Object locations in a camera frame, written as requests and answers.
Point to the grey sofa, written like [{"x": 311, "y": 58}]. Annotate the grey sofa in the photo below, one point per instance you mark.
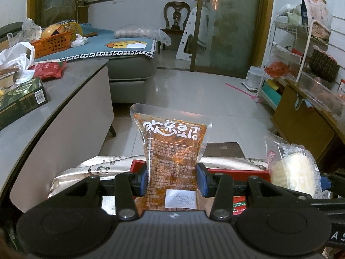
[{"x": 132, "y": 70}]

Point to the red plastic bag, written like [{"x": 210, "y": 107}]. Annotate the red plastic bag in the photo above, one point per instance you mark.
[{"x": 277, "y": 69}]

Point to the grey top side cabinet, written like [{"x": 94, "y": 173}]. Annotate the grey top side cabinet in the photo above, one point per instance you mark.
[{"x": 67, "y": 99}]

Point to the white perforated board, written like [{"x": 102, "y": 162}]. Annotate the white perforated board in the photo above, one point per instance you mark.
[{"x": 186, "y": 40}]

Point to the blue blanket with duck print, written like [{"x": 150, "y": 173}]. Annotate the blue blanket with duck print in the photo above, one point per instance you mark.
[{"x": 107, "y": 43}]

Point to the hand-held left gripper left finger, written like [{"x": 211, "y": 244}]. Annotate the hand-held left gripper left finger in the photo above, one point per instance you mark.
[{"x": 144, "y": 180}]

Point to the orange plastic basket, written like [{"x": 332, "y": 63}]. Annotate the orange plastic basket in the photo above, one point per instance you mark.
[{"x": 52, "y": 43}]

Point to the white round cake packet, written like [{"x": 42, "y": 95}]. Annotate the white round cake packet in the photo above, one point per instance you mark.
[{"x": 293, "y": 170}]

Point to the yellow plastic bowl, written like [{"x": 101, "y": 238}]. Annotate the yellow plastic bowl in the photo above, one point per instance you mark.
[{"x": 51, "y": 31}]

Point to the white plastic container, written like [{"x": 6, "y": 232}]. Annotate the white plastic container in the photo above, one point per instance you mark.
[{"x": 253, "y": 77}]

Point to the crumpled white tissue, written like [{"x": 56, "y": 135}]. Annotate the crumpled white tissue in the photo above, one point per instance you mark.
[{"x": 79, "y": 40}]

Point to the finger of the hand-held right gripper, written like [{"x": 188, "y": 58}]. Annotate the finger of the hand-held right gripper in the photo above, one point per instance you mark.
[
  {"x": 293, "y": 197},
  {"x": 326, "y": 183}
]

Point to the frosted glass sliding door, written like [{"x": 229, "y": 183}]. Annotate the frosted glass sliding door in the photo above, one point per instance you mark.
[{"x": 231, "y": 24}]

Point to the clear plastic box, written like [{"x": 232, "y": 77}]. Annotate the clear plastic box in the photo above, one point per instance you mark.
[{"x": 320, "y": 91}]

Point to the wooden framed glass door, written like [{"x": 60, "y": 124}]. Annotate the wooden framed glass door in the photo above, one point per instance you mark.
[{"x": 56, "y": 0}]

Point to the dark green box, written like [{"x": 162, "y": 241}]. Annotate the dark green box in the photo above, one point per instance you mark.
[{"x": 21, "y": 99}]

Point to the dark wooden chair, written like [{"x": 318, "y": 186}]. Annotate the dark wooden chair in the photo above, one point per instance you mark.
[{"x": 176, "y": 13}]

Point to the white plastic bag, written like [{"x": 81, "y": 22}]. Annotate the white plastic bag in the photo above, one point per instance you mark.
[{"x": 16, "y": 56}]

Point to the crumpled clear plastic bag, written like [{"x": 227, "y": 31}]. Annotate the crumpled clear plastic bag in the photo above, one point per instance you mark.
[{"x": 31, "y": 28}]

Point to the teal box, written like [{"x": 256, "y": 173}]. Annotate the teal box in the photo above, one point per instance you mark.
[{"x": 271, "y": 93}]

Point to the large printed snack bag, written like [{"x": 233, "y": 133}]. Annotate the large printed snack bag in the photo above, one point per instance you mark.
[{"x": 316, "y": 4}]

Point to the orange tofu snack packet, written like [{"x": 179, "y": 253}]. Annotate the orange tofu snack packet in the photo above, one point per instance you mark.
[{"x": 172, "y": 153}]

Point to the red white sign card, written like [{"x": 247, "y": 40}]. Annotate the red white sign card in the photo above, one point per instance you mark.
[{"x": 341, "y": 85}]

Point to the red flat snack bag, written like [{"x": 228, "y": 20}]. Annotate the red flat snack bag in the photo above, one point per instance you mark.
[{"x": 48, "y": 69}]

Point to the dark wicker basket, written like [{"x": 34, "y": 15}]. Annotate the dark wicker basket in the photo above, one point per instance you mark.
[{"x": 323, "y": 64}]

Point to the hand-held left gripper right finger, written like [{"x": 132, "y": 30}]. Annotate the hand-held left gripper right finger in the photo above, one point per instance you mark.
[{"x": 202, "y": 180}]

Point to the pink plastic spoon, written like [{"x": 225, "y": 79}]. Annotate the pink plastic spoon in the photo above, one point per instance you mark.
[{"x": 240, "y": 89}]

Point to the red cardboard box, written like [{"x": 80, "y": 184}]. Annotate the red cardboard box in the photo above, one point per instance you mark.
[{"x": 242, "y": 174}]

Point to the brown wooden cabinet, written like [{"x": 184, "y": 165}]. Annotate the brown wooden cabinet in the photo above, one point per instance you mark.
[{"x": 299, "y": 124}]

